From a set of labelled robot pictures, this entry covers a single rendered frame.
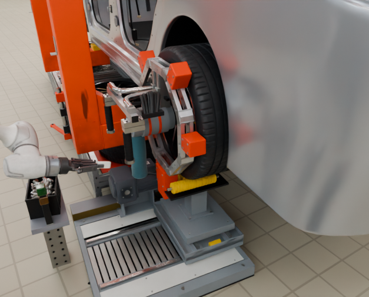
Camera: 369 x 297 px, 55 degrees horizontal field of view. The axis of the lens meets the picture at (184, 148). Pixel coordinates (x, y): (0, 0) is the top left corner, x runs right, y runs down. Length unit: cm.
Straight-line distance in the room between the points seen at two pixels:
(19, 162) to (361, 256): 189
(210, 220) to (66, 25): 128
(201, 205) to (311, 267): 70
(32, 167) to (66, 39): 73
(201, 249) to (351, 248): 93
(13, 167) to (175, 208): 99
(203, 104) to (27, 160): 74
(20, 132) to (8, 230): 111
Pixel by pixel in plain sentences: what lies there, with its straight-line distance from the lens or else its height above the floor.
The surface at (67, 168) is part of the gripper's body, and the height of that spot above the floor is 75.
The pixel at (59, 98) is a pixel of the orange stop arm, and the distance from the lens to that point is 333.
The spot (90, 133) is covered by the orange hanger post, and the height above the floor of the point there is 64.
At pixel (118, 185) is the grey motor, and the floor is 37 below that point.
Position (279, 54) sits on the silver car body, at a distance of 111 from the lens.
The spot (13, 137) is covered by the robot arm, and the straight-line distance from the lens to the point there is 162.
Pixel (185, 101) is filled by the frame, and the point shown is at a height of 101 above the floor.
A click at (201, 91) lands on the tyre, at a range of 147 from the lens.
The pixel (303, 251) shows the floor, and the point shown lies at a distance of 229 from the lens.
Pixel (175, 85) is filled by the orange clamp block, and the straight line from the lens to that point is 148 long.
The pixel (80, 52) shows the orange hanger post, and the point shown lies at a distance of 199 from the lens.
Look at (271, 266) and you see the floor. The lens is 216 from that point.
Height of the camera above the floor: 154
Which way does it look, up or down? 28 degrees down
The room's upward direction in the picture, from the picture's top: 1 degrees counter-clockwise
